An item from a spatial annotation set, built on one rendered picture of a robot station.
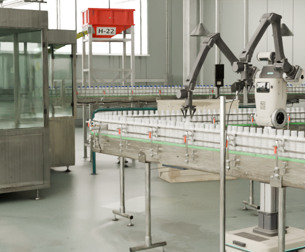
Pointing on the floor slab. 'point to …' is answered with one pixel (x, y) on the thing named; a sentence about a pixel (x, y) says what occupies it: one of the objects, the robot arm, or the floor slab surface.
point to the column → (190, 45)
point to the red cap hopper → (96, 14)
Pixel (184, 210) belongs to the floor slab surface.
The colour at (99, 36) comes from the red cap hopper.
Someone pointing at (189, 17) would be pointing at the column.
